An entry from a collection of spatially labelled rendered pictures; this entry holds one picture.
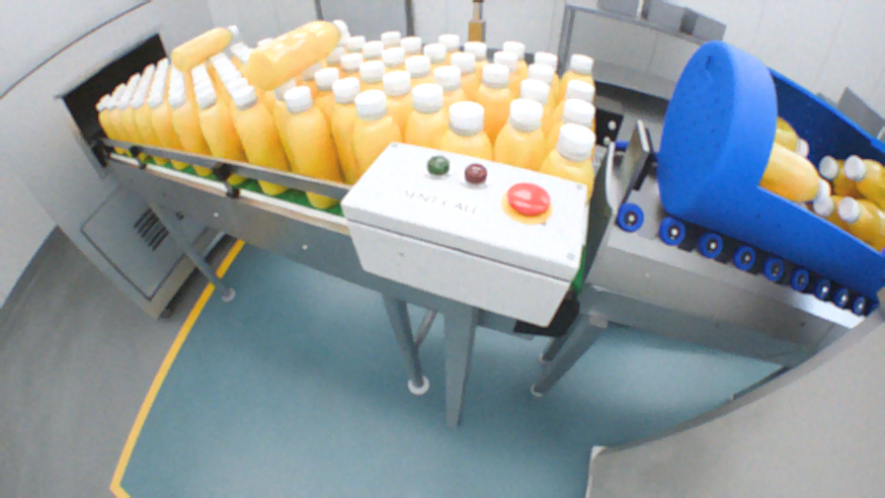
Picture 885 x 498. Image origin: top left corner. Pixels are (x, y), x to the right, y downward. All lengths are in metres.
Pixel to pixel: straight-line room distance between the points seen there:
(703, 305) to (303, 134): 0.72
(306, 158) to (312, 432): 1.09
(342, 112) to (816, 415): 0.82
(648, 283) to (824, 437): 0.39
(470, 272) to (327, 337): 1.25
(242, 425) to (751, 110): 1.69
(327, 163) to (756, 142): 0.59
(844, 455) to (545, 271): 0.51
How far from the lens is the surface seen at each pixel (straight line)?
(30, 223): 4.04
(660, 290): 0.61
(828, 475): 0.61
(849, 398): 0.59
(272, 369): 1.54
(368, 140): 0.44
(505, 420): 1.32
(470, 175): 0.29
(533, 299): 0.29
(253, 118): 0.60
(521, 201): 0.26
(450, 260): 0.28
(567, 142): 0.37
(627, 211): 0.52
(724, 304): 0.68
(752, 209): 0.50
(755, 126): 0.46
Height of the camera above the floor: 1.29
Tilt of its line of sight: 51 degrees down
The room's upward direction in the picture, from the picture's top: 2 degrees counter-clockwise
